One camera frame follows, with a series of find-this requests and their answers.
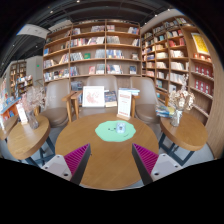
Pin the white framed floral picture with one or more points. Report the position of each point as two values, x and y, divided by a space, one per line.
93 96

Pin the angled wooden bookshelf unit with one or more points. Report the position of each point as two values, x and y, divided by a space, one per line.
176 56

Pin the green smiley-face mouse pad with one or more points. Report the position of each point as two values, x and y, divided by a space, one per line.
105 131

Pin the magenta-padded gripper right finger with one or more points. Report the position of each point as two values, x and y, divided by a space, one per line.
147 159

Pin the transparent computer mouse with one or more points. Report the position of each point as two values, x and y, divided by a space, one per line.
121 128

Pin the white ceiling panel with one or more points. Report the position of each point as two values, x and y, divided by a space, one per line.
33 31

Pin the white sign on wooden base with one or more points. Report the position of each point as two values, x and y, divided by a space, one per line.
124 103

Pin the distant wooden bookshelf unit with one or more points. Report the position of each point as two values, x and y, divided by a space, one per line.
20 75

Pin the stack of colourful books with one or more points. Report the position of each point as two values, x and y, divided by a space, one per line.
164 111

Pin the small white table sign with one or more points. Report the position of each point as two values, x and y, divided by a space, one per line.
21 113

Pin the dark blue book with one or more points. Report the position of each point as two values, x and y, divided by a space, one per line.
110 98

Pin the brown armchair with wooden arms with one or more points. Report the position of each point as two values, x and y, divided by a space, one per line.
100 81
146 110
56 113

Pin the round wooden side table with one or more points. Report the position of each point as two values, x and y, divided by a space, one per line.
186 133
28 138

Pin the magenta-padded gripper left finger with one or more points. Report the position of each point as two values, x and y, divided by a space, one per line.
76 159

